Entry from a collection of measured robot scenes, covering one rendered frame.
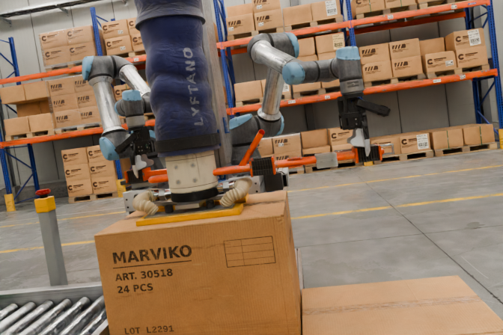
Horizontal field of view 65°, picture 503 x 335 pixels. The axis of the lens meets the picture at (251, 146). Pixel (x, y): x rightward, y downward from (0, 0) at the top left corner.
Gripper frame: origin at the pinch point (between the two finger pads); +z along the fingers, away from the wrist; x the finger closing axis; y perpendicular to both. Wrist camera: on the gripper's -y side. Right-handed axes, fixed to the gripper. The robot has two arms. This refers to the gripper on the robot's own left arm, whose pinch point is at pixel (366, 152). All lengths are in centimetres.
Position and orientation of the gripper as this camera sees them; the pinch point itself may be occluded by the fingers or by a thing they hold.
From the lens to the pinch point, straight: 139.3
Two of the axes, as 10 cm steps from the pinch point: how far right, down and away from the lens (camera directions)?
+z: 1.4, 9.9, 0.6
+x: -1.0, 0.8, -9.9
